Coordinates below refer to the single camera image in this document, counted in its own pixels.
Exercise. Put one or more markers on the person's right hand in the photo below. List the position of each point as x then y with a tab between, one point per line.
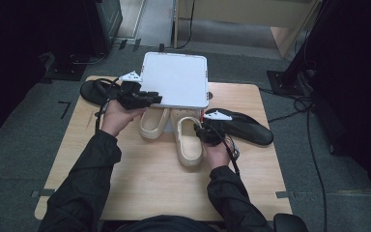
219	156

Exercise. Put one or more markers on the black flip-flop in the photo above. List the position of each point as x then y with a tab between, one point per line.
93	92
251	130

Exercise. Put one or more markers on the grey tape strip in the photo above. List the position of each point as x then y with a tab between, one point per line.
43	193
285	194

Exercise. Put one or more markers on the black metal stand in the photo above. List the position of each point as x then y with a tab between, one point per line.
306	48

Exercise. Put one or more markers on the person's torso dark clothing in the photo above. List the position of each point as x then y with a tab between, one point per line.
167	225

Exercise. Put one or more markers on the light wooden cabinet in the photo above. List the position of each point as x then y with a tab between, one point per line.
244	13

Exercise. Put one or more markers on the cream clog shoe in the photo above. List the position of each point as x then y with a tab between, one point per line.
189	148
153	124

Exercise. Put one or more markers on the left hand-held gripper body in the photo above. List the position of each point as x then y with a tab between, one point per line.
130	96

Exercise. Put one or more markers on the black chair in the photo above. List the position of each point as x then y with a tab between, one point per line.
290	224

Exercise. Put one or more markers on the dark cabinet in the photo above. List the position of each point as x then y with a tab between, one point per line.
104	22

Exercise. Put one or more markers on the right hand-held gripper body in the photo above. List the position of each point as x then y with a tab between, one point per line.
214	133

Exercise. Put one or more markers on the black floor tape mark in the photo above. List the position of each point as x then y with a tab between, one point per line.
67	108

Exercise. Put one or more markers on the person's left hand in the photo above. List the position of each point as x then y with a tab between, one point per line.
116	119

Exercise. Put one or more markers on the black stand base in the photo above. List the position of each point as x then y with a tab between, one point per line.
66	69

